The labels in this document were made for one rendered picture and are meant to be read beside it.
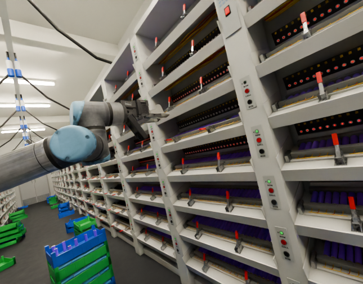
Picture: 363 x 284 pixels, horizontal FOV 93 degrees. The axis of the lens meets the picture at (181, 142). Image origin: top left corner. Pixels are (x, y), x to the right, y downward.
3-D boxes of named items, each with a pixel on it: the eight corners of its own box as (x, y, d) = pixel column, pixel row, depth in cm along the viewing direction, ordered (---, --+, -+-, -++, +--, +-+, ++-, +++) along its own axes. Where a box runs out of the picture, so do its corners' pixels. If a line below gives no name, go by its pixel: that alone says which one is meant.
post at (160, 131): (191, 290, 110) (134, 29, 118) (181, 284, 117) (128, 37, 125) (210, 270, 124) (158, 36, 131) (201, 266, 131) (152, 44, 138)
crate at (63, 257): (53, 269, 95) (51, 254, 96) (46, 259, 109) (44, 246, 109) (107, 239, 118) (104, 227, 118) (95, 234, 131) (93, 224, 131)
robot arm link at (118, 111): (115, 122, 61) (106, 129, 69) (128, 122, 65) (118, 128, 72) (110, 98, 62) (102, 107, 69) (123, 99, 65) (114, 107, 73)
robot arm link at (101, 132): (74, 168, 52) (67, 127, 53) (87, 166, 63) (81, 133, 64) (107, 162, 54) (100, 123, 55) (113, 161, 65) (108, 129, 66)
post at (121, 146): (140, 255, 163) (103, 76, 170) (135, 252, 170) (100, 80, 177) (157, 244, 176) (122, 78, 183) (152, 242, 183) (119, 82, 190)
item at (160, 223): (173, 236, 120) (164, 220, 117) (134, 221, 165) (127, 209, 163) (190, 215, 133) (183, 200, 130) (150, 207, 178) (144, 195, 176)
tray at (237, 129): (247, 134, 70) (238, 112, 68) (162, 153, 115) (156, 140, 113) (264, 117, 82) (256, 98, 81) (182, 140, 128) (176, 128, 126)
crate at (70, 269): (56, 283, 95) (53, 269, 95) (48, 271, 108) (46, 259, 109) (109, 251, 117) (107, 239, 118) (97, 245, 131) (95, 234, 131)
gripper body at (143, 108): (149, 100, 74) (122, 98, 66) (153, 119, 73) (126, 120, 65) (140, 106, 79) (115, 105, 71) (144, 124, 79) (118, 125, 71)
